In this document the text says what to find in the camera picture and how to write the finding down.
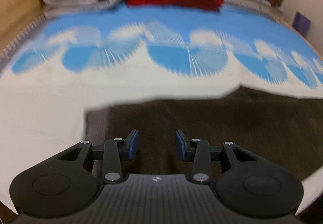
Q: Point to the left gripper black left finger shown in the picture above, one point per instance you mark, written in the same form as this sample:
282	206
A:
70	180

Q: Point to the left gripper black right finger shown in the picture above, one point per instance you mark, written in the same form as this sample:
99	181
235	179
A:
241	180

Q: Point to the dark brown corduroy pants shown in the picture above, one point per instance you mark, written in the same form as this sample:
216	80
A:
284	130

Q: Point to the blue white patterned bedsheet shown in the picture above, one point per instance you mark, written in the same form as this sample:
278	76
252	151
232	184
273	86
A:
56	69

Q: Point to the purple box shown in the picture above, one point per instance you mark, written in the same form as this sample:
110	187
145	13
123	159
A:
301	24

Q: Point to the wooden bed headboard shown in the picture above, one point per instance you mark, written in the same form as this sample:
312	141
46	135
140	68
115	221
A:
15	15

